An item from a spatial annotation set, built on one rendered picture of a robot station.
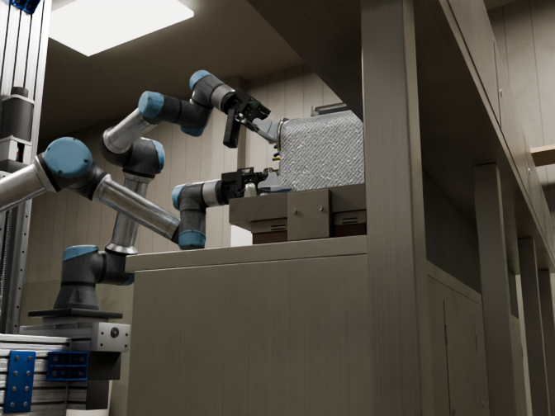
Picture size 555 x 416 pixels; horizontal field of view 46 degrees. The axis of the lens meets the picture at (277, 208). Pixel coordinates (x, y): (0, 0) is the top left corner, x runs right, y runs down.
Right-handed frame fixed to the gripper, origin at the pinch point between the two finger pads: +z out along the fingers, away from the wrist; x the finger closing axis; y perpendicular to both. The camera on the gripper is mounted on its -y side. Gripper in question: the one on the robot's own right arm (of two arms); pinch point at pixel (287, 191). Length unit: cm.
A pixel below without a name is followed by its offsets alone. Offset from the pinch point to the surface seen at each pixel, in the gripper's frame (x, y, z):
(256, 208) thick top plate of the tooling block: -19.9, -9.2, 1.0
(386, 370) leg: -77, -46, 48
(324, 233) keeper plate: -21.9, -17.1, 19.1
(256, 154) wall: 361, 150, -199
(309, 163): -0.3, 7.1, 6.4
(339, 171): -0.3, 3.8, 14.7
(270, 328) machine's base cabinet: -25.9, -37.6, 7.9
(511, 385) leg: 13, -50, 51
